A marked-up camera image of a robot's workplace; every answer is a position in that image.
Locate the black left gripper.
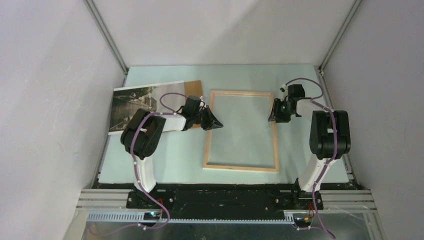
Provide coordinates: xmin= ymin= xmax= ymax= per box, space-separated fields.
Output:
xmin=192 ymin=105 xmax=224 ymax=131

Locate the light wooden picture frame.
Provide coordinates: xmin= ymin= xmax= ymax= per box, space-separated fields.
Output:
xmin=202 ymin=89 xmax=280 ymax=174

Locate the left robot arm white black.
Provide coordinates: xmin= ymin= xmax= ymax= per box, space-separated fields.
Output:
xmin=120 ymin=95 xmax=224 ymax=208

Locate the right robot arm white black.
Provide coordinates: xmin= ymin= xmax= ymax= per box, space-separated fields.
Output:
xmin=268 ymin=84 xmax=351 ymax=209

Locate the printed photo with white border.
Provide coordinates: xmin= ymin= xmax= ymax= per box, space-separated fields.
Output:
xmin=108 ymin=81 xmax=185 ymax=135

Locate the brown backing board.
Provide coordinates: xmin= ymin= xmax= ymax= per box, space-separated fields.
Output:
xmin=184 ymin=80 xmax=203 ymax=128

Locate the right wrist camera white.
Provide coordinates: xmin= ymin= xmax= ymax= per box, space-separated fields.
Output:
xmin=279 ymin=84 xmax=289 ymax=101

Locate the right aluminium corner rail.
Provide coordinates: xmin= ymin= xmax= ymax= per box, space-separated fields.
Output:
xmin=318 ymin=0 xmax=364 ymax=76

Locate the aluminium corner rail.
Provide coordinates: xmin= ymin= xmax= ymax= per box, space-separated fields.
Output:
xmin=318 ymin=0 xmax=364 ymax=76
xmin=83 ymin=0 xmax=129 ymax=75

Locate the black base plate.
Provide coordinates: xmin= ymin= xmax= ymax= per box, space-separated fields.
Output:
xmin=126 ymin=183 xmax=324 ymax=221

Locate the front aluminium rail frame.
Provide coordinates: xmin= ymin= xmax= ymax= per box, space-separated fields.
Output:
xmin=65 ymin=183 xmax=386 ymax=240

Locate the left aluminium corner rail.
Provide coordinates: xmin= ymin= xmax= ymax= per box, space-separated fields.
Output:
xmin=83 ymin=0 xmax=129 ymax=75

